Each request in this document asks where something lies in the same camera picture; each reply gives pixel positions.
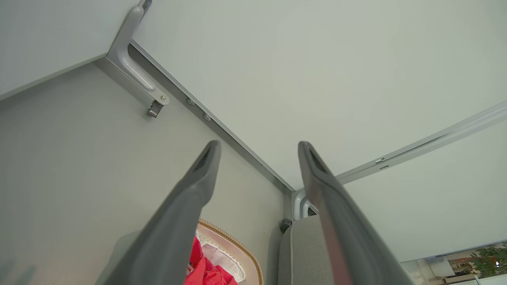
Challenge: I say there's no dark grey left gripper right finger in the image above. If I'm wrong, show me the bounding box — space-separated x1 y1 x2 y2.
297 141 415 285

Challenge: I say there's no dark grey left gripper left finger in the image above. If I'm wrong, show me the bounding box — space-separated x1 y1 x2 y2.
104 140 222 285

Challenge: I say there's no red and white jersey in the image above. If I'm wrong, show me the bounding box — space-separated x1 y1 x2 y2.
184 236 238 285

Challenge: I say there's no grey fabric sofa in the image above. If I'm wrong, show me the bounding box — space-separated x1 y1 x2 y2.
277 215 339 285

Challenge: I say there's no grey metal partition foot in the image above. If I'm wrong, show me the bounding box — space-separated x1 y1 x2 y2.
106 0 171 118
292 189 318 221

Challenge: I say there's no white mesh basket liner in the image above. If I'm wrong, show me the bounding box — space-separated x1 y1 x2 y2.
196 229 246 283

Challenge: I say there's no beige rimmed white laundry basket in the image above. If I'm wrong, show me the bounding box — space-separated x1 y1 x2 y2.
197 218 264 285

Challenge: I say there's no green potted plant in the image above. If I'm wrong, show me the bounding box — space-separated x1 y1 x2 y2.
470 244 507 278

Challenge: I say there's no white wall rail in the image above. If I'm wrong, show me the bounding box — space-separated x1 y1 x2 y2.
336 101 507 185

